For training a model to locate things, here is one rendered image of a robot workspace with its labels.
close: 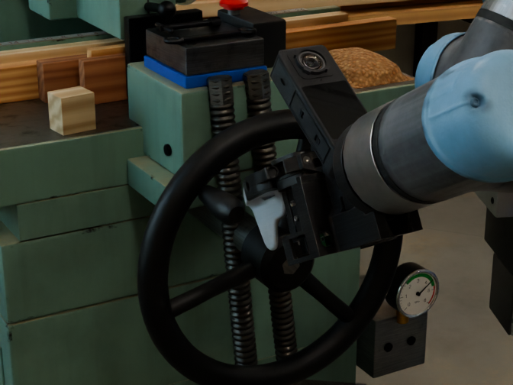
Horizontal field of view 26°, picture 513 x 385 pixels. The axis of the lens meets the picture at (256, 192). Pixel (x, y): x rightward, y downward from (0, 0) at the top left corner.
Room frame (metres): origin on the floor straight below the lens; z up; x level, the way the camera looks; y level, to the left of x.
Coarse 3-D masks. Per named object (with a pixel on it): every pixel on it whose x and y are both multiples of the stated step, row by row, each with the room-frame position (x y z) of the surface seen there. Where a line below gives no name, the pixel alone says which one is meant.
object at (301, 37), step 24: (336, 24) 1.41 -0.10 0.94; (360, 24) 1.42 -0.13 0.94; (384, 24) 1.43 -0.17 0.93; (288, 48) 1.36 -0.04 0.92; (336, 48) 1.40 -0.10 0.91; (384, 48) 1.43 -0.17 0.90; (0, 72) 1.19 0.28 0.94; (24, 72) 1.20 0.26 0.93; (0, 96) 1.18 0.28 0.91; (24, 96) 1.20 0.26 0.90
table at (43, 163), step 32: (384, 96) 1.25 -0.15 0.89; (0, 128) 1.09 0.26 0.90; (32, 128) 1.09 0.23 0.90; (96, 128) 1.09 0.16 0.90; (128, 128) 1.09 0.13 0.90; (0, 160) 1.02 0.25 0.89; (32, 160) 1.04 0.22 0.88; (64, 160) 1.06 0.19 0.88; (96, 160) 1.07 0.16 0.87; (128, 160) 1.08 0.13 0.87; (0, 192) 1.02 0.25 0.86; (32, 192) 1.04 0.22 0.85; (64, 192) 1.06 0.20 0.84; (160, 192) 1.01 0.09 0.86
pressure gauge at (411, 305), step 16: (400, 272) 1.20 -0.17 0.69; (416, 272) 1.20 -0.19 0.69; (432, 272) 1.21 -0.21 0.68; (400, 288) 1.18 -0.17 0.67; (416, 288) 1.20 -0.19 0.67; (432, 288) 1.21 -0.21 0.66; (400, 304) 1.19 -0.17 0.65; (416, 304) 1.20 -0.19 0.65; (432, 304) 1.21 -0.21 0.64; (400, 320) 1.22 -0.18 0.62
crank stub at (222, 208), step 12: (204, 192) 0.91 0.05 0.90; (216, 192) 0.90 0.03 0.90; (228, 192) 0.90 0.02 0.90; (204, 204) 0.91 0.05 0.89; (216, 204) 0.89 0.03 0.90; (228, 204) 0.88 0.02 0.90; (240, 204) 0.88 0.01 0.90; (216, 216) 0.89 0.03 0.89; (228, 216) 0.87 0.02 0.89; (240, 216) 0.88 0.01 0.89
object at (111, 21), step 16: (80, 0) 1.32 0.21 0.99; (96, 0) 1.27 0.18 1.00; (112, 0) 1.23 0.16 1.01; (128, 0) 1.22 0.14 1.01; (144, 0) 1.23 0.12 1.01; (160, 0) 1.24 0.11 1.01; (80, 16) 1.32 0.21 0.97; (96, 16) 1.27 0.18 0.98; (112, 16) 1.23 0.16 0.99; (112, 32) 1.23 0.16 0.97
